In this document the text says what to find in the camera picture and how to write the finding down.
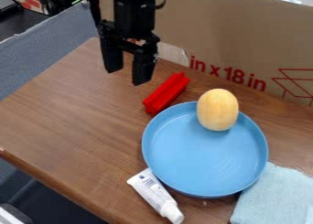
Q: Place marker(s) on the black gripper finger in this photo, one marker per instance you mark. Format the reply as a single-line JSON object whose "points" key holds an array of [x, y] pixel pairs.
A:
{"points": [[144, 65]]}

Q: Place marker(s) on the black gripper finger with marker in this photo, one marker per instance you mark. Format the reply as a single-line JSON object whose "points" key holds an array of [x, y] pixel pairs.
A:
{"points": [[113, 55]]}

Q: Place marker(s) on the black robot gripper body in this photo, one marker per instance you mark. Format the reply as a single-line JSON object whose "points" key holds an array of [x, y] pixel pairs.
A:
{"points": [[129, 31]]}

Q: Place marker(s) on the red rectangular block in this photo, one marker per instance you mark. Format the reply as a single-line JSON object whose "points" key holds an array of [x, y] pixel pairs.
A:
{"points": [[165, 94]]}

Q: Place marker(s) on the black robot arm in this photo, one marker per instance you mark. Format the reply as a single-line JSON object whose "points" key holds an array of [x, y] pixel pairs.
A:
{"points": [[55, 6]]}

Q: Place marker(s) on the grey fabric panel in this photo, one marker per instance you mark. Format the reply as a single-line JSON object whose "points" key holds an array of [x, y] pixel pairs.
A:
{"points": [[31, 51]]}

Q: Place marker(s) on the yellow potato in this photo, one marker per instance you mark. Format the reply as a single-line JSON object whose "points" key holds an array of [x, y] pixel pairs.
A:
{"points": [[217, 110]]}

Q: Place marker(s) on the blue round plate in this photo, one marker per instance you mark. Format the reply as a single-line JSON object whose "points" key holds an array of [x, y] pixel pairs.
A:
{"points": [[203, 163]]}

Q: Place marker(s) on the white cream tube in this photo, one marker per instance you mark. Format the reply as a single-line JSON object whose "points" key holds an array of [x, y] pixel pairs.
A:
{"points": [[152, 190]]}

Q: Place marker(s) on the light blue towel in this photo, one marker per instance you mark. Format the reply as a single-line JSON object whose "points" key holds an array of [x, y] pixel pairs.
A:
{"points": [[280, 198]]}

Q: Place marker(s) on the cardboard box wall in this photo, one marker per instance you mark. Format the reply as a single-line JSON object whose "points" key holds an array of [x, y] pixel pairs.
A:
{"points": [[255, 42]]}

